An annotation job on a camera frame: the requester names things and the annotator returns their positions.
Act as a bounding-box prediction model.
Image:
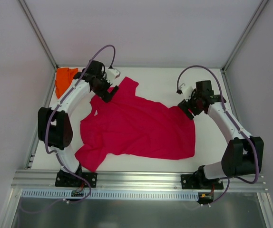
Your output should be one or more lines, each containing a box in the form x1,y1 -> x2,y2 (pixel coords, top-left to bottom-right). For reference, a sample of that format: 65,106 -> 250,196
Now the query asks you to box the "red t shirt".
75,77 -> 196,172

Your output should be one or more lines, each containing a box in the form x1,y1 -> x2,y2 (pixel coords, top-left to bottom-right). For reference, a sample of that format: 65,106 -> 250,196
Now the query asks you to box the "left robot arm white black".
38,60 -> 120,187

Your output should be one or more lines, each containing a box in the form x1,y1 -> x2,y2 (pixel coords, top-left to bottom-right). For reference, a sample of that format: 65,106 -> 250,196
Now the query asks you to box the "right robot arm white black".
177,80 -> 264,189

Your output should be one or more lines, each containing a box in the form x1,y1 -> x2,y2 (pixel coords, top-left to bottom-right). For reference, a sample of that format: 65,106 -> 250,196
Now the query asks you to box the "orange t shirt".
55,67 -> 78,99

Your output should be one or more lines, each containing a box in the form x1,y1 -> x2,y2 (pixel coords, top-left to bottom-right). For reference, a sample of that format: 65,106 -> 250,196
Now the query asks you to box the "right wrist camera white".
177,83 -> 194,101

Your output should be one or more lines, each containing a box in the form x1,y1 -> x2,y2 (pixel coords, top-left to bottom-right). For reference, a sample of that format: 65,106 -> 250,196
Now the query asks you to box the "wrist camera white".
106,68 -> 121,80
177,83 -> 194,101

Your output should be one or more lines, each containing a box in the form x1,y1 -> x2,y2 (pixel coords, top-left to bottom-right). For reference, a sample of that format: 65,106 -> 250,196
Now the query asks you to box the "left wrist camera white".
106,68 -> 121,80

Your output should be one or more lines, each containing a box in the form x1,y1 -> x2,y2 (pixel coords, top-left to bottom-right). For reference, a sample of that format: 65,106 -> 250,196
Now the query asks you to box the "right aluminium frame post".
221,0 -> 269,73

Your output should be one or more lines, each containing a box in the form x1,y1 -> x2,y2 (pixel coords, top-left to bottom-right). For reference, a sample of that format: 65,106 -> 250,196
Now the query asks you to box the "aluminium frame post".
17,0 -> 58,70
221,0 -> 269,73

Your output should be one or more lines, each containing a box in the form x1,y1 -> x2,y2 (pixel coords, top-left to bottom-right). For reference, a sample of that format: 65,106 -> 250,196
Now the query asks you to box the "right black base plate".
180,174 -> 224,190

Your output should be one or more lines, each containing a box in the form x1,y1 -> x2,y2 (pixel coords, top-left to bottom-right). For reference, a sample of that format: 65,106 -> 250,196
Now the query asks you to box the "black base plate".
180,174 -> 224,190
54,171 -> 97,188

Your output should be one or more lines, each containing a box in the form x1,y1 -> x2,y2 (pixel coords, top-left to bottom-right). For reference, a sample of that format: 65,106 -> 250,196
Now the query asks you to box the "left aluminium frame post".
17,0 -> 58,70

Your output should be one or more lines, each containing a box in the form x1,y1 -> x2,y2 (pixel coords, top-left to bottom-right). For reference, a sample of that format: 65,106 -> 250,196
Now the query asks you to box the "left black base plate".
54,171 -> 97,188

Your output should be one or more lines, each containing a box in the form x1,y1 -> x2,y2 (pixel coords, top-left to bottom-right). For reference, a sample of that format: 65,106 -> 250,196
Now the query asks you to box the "aluminium mounting rail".
11,169 -> 268,192

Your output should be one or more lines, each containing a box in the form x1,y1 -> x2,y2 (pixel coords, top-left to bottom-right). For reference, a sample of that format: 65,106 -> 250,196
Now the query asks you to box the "white slotted cable duct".
21,189 -> 199,201

